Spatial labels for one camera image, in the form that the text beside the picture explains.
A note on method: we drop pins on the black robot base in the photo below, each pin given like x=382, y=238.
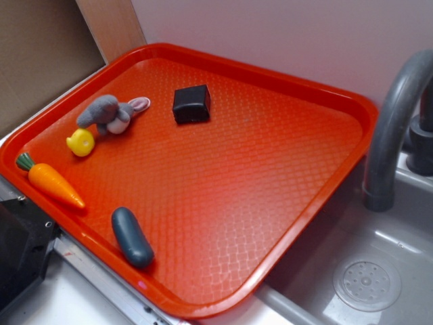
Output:
x=27, y=239

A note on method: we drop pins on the orange plastic tray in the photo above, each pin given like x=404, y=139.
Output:
x=220, y=201

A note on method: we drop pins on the dark gray faucet handle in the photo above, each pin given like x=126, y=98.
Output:
x=420, y=133

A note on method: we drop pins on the clear sink drain cover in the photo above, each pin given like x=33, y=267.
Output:
x=367, y=285

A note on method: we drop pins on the orange toy carrot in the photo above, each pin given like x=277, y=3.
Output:
x=48, y=181

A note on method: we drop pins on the gray plush bunny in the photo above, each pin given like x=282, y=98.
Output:
x=111, y=116

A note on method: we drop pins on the wooden board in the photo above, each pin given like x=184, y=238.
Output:
x=113, y=25

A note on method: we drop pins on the gray toy sink basin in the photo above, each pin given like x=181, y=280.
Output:
x=300, y=287

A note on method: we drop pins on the gray toy faucet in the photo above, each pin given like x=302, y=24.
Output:
x=401, y=104

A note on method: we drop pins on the yellow rubber duck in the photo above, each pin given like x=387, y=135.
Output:
x=81, y=142

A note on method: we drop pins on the dark gray oblong toy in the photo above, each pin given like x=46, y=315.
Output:
x=131, y=240

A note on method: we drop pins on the black rectangular block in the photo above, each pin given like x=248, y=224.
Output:
x=192, y=105

